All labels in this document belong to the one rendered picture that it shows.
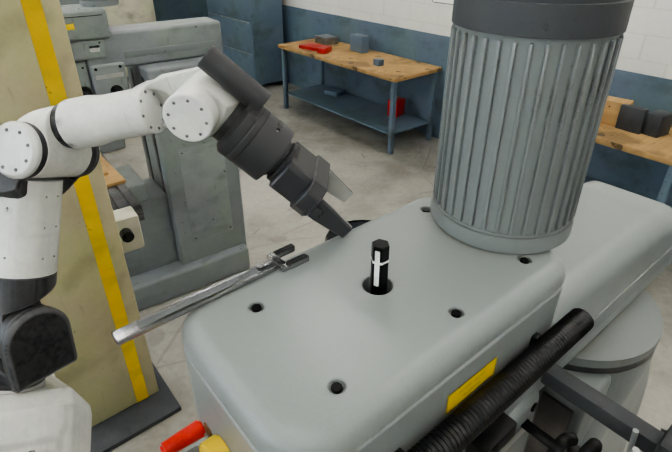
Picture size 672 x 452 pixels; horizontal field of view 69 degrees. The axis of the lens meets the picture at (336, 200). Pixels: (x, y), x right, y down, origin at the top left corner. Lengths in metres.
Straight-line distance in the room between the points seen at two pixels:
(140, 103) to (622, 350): 0.96
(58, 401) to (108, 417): 2.15
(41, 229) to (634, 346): 1.06
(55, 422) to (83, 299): 1.67
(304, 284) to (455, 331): 0.19
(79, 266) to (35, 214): 1.63
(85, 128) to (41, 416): 0.42
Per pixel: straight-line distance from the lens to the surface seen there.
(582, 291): 0.93
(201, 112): 0.63
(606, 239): 1.05
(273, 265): 0.63
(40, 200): 0.82
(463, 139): 0.65
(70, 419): 0.90
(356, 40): 6.44
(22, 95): 2.13
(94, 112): 0.75
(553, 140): 0.64
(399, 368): 0.52
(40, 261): 0.84
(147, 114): 0.72
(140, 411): 3.01
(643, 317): 1.23
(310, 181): 0.67
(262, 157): 0.66
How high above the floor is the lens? 2.27
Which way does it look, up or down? 29 degrees down
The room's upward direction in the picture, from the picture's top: straight up
